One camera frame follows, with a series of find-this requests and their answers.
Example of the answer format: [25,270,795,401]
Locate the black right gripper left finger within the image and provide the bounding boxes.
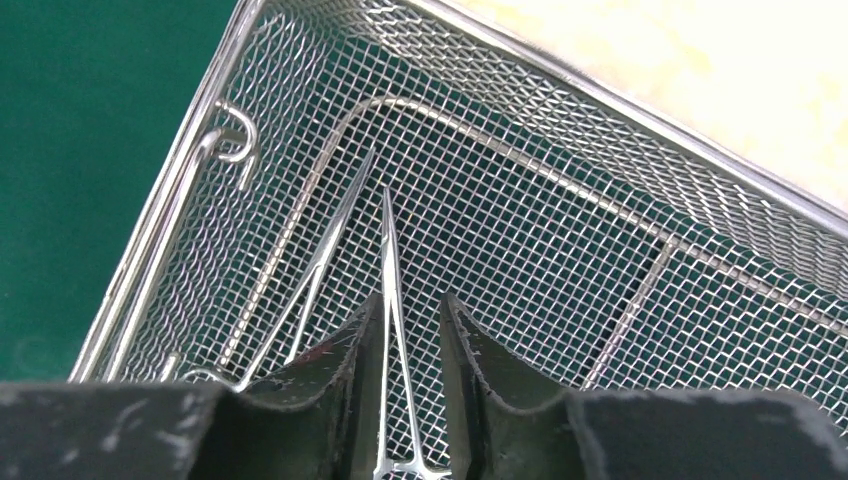
[1,294,384,479]

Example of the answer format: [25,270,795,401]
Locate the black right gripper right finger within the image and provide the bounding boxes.
[439,293,847,479]

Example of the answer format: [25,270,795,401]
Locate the surgical forceps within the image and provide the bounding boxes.
[372,187,450,479]

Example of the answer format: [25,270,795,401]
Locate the metal mesh instrument tray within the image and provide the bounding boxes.
[70,1,847,469]

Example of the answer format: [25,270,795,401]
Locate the dark green surgical drape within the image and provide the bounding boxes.
[1,1,234,381]

